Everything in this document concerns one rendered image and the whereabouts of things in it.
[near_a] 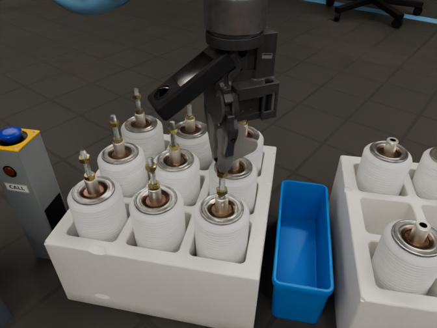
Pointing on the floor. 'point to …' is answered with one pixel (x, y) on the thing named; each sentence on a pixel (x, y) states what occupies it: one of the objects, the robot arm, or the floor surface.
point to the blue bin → (302, 252)
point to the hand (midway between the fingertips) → (218, 163)
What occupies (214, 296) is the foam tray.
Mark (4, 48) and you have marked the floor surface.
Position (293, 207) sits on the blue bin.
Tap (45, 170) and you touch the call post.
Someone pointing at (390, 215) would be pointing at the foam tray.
